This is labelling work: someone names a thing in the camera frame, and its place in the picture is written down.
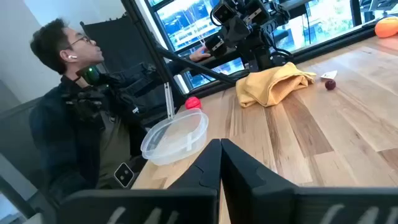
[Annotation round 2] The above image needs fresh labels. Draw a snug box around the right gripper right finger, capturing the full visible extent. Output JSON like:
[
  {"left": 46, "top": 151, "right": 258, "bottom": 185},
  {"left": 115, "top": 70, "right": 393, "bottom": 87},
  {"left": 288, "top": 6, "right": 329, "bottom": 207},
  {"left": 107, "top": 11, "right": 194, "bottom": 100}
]
[{"left": 221, "top": 138, "right": 398, "bottom": 224}]

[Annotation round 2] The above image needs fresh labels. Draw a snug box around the black square white-rimmed device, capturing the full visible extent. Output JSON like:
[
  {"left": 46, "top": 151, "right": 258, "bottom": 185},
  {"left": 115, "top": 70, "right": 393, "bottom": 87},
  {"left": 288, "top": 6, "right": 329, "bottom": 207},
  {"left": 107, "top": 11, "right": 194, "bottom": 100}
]
[{"left": 113, "top": 162, "right": 135, "bottom": 189}]

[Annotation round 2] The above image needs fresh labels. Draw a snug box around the black flat panel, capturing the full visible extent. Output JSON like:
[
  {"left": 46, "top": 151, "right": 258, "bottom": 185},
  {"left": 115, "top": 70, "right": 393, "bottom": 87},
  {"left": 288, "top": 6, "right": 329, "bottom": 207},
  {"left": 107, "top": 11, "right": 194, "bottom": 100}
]
[{"left": 79, "top": 14, "right": 156, "bottom": 75}]

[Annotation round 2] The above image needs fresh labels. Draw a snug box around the silver metal strip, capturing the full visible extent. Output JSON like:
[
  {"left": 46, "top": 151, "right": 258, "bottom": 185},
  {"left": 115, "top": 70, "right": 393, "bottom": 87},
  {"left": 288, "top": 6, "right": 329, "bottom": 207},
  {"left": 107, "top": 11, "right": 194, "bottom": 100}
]
[{"left": 164, "top": 82, "right": 175, "bottom": 121}]

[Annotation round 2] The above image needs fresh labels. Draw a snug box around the orange fruit toy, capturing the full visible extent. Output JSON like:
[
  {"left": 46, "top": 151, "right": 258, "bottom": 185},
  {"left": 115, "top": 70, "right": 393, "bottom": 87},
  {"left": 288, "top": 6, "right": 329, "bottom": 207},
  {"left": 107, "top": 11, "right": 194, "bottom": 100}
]
[{"left": 374, "top": 16, "right": 398, "bottom": 39}]

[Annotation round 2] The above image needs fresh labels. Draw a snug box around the red tomato toy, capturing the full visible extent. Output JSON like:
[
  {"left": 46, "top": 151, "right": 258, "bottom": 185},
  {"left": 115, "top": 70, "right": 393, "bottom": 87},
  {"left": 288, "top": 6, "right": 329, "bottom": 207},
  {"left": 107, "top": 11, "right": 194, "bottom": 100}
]
[{"left": 185, "top": 96, "right": 202, "bottom": 110}]

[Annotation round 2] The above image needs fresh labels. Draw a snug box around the white paper tag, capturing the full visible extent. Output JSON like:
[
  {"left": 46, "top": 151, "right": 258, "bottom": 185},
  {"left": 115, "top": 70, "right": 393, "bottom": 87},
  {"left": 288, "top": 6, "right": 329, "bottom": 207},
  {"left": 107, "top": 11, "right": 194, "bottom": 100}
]
[{"left": 320, "top": 70, "right": 338, "bottom": 80}]

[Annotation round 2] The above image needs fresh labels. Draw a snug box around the yellow folded cloth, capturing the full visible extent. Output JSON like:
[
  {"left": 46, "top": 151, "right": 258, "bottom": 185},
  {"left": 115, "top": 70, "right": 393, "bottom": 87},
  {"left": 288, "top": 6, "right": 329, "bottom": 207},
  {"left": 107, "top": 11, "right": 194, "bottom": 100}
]
[{"left": 235, "top": 61, "right": 317, "bottom": 108}]

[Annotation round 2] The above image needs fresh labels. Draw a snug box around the clear plastic tupperware container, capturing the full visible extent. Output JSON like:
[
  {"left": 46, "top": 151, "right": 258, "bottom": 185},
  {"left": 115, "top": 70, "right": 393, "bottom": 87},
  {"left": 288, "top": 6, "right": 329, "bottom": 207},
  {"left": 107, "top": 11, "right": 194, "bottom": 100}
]
[{"left": 140, "top": 108, "right": 210, "bottom": 166}]

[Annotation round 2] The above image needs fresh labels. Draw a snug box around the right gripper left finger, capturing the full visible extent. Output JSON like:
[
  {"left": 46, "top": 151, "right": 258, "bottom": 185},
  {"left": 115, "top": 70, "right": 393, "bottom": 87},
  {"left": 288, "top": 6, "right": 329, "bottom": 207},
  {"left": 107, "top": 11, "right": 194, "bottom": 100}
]
[{"left": 57, "top": 139, "right": 222, "bottom": 224}]

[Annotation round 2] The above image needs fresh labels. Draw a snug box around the person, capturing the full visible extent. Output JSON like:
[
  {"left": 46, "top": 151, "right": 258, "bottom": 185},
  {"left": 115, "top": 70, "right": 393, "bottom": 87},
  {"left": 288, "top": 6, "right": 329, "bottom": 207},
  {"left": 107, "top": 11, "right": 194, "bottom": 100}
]
[{"left": 29, "top": 17, "right": 212, "bottom": 205}]

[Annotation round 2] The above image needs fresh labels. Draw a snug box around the black aluminium table frame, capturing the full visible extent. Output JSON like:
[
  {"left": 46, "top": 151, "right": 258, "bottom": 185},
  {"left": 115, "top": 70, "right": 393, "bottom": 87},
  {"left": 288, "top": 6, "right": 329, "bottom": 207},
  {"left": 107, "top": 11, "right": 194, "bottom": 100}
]
[{"left": 120, "top": 0, "right": 379, "bottom": 105}]

